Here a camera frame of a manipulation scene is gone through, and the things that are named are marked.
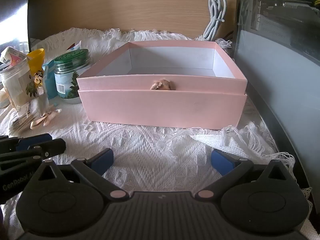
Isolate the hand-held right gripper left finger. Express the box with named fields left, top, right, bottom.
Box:
left=37, top=148, right=128, bottom=202

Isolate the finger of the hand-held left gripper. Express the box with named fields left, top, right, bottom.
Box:
left=0, top=138, right=66, bottom=171
left=0, top=133, right=52, bottom=152

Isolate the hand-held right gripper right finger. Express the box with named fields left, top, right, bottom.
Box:
left=195, top=149, right=290, bottom=202

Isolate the clear tissue stack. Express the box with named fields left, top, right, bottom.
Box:
left=6, top=100, right=49, bottom=133

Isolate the yellow packet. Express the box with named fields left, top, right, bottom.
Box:
left=27, top=49, right=47, bottom=88

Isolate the pink cardboard box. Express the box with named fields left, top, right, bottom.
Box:
left=76, top=41, right=248, bottom=131

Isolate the white tissue pack pink print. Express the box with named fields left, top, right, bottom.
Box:
left=0, top=46, right=27, bottom=68

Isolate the white knitted cloth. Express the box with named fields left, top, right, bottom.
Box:
left=0, top=27, right=313, bottom=240

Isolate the pale round object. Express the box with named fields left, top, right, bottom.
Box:
left=0, top=91, right=12, bottom=108

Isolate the clear jar beige lid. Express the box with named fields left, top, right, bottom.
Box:
left=0, top=61, right=40, bottom=111

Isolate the green lid glass jar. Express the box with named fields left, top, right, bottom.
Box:
left=54, top=49, right=90, bottom=105

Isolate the white packet blue red edge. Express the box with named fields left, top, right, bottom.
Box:
left=65, top=41, right=82, bottom=54

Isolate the glass panel computer case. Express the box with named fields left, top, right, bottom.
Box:
left=234, top=0, right=320, bottom=189

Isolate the white power cable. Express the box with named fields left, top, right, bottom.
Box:
left=201, top=0, right=228, bottom=42

